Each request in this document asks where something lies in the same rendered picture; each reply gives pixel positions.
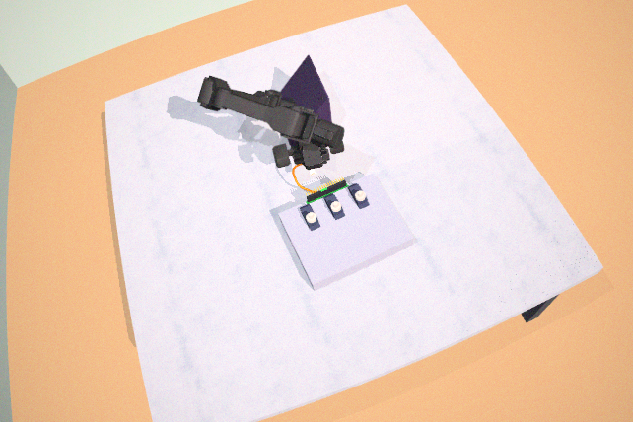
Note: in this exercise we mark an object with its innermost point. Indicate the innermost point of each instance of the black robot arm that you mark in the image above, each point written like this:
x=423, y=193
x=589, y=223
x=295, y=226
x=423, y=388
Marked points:
x=283, y=116

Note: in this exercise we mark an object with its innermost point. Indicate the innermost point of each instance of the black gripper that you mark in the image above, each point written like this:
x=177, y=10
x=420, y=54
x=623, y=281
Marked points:
x=281, y=154

